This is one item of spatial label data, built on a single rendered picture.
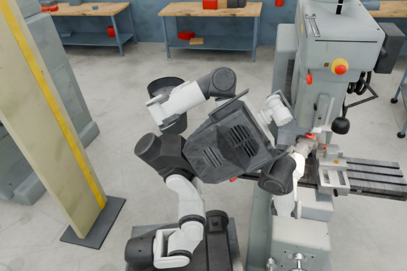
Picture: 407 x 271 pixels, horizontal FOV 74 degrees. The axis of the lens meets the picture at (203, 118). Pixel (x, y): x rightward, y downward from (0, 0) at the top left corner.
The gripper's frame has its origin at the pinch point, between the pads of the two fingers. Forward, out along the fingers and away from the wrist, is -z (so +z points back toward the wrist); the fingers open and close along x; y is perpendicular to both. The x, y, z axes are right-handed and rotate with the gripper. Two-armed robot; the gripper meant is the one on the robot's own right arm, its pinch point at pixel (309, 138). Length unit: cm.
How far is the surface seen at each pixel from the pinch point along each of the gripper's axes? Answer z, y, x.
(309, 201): 17.5, 30.3, -12.1
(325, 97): 10.9, -36.1, -5.4
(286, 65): -27.0, -26.7, 29.7
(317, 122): 11.8, -21.4, -4.9
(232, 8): -290, 31, 244
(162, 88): -69, 69, 206
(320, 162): 3.6, 11.3, -9.7
